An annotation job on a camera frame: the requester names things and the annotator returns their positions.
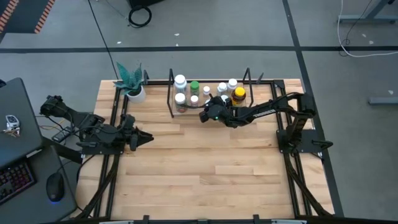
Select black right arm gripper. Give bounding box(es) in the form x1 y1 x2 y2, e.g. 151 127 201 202
200 95 234 125

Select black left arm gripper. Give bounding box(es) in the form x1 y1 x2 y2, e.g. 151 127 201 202
120 114 154 152

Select amber bottle yellow cap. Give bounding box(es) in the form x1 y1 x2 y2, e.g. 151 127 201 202
231 86 248 107

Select clear gummy bottle white cap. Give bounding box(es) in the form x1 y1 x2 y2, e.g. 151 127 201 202
174 92 188 113

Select tall white medicine bottle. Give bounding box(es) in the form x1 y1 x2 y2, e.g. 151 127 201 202
174 74 188 94

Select potted plant white pot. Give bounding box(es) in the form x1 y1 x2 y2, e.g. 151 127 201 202
113 61 147 105

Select black power adapter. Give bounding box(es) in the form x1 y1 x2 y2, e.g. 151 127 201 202
51 126 75 143

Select black desk crossbar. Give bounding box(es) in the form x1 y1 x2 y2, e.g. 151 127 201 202
42 136 83 164

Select black computer mouse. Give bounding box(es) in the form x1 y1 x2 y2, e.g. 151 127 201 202
45 172 65 202

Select black equipment box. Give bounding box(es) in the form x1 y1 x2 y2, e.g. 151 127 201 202
128 0 165 9

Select gray lower desk panel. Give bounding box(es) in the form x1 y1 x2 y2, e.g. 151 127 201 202
0 146 78 224

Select key fob with keys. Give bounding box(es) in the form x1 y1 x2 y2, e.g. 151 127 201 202
2 114 21 138

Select black backlit keyboard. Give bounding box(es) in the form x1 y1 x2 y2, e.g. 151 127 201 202
0 160 37 206

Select gray metal desk foot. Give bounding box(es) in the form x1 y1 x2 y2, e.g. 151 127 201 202
368 96 398 105
337 0 398 25

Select black mat orange stripes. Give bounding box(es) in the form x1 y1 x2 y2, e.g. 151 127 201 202
0 0 56 34

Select black wire shelf rack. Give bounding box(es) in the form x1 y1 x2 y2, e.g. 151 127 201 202
167 67 265 119

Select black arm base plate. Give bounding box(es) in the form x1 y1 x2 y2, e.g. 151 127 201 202
81 130 127 156
276 129 334 154

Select black aluminium table frame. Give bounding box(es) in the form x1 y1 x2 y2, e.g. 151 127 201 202
74 79 336 224

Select black floor cable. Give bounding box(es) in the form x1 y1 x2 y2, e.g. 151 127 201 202
88 0 121 80

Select coiled black cable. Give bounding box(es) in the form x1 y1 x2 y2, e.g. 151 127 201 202
127 5 153 29

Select white floor cable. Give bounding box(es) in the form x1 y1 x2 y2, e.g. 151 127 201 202
337 0 398 58

